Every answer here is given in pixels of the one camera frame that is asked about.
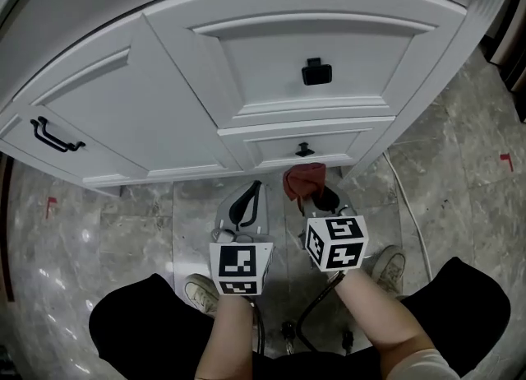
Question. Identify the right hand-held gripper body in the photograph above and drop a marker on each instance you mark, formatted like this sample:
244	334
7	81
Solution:
337	242

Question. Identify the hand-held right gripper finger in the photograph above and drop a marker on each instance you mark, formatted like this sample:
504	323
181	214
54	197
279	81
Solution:
346	204
306	209

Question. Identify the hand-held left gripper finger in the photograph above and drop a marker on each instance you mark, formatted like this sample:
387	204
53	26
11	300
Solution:
263	222
222	220

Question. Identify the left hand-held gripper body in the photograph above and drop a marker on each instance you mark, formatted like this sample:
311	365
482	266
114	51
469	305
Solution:
238	263

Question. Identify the dark red cloth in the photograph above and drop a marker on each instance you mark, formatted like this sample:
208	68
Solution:
304	181

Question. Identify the small white drawer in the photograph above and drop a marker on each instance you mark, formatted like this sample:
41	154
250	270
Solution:
341	146

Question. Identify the large white drawer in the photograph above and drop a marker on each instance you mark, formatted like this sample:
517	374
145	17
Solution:
263	66

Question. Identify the person's left forearm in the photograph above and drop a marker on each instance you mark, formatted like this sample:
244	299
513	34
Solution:
226	337

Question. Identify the person's right forearm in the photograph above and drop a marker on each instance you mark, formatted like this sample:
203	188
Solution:
382	321

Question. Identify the black square drawer knob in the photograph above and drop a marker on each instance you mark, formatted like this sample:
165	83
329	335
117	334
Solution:
316	74
304	150

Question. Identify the person's left shoe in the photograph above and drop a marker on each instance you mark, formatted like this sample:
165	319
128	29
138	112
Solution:
201	294

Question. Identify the person's shoe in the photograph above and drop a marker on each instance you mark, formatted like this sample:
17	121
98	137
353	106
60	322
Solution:
201	294
388	269

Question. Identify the person's right shoe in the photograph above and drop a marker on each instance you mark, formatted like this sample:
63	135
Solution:
388	269

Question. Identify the black stool caster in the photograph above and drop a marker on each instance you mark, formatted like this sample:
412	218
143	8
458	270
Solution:
348	339
288	331

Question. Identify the person's left leg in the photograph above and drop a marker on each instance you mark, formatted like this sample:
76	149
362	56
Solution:
148	329

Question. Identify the person's leg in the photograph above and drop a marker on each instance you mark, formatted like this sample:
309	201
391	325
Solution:
460	300
148	329

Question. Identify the white cabinet door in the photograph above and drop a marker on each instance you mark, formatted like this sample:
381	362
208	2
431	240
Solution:
14	133
135	115

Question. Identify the person's right leg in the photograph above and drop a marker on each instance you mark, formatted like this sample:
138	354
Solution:
460	300

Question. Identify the person's white sleeve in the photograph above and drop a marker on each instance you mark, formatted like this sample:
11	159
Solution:
423	366

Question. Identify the brown wooden step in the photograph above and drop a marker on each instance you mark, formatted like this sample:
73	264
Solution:
4	226

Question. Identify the dark wooden door frame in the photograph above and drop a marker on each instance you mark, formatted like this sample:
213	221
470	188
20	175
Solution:
513	61

